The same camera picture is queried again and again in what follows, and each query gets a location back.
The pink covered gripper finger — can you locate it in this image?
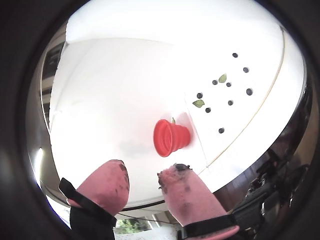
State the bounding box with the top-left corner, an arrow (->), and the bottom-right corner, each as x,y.
157,164 -> 240,240
58,159 -> 130,240

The red collapsible silicone cup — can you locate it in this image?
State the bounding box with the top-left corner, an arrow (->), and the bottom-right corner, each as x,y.
153,119 -> 191,158

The thin wooden stick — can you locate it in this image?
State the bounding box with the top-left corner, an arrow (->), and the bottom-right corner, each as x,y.
196,31 -> 286,175

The white backdrop board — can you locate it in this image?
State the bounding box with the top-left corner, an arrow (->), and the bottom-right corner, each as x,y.
48,37 -> 198,210
63,0 -> 286,83

